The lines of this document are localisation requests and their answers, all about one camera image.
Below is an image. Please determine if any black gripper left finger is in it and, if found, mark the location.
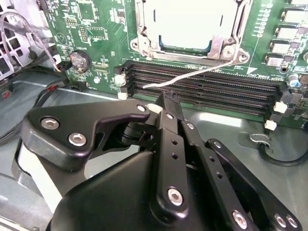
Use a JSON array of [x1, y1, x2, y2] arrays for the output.
[[20, 92, 193, 221]]

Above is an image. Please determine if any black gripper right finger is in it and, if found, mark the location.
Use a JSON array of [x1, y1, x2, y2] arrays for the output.
[[172, 94, 304, 231]]

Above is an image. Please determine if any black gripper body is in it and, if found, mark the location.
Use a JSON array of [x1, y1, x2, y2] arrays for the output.
[[48, 149, 241, 231]]

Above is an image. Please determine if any metal locking lever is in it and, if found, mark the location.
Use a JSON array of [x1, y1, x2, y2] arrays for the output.
[[136, 0, 145, 51], [142, 59, 238, 89]]

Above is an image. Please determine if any metal socket cover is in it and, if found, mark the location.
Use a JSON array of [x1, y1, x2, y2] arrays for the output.
[[138, 0, 241, 60]]

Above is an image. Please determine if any silver CPU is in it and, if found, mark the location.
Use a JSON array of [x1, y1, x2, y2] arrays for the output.
[[154, 7, 226, 52]]

